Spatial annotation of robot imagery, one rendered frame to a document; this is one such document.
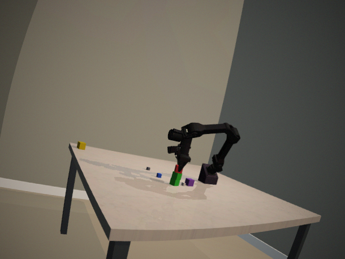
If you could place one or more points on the small yellow block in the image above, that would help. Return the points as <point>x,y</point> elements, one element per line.
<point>81,145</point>

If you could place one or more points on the green block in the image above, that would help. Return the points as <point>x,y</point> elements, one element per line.
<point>176,175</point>
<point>174,182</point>

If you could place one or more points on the purple block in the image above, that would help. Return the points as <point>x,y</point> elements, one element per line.
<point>189,182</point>

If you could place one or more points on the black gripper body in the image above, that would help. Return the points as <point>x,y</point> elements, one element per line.
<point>184,152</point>

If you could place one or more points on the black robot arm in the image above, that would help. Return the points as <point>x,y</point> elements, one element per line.
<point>197,130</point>

